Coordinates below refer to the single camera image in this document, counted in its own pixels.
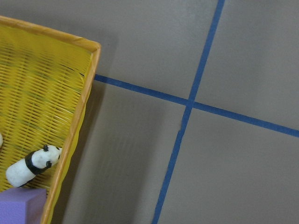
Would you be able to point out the yellow plastic basket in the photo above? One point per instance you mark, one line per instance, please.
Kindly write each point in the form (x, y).
(45, 82)

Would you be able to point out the panda toy figure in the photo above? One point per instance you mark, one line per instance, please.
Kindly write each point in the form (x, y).
(33, 164)

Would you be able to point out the purple foam cube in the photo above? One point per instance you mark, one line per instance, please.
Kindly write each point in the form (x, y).
(22, 205)

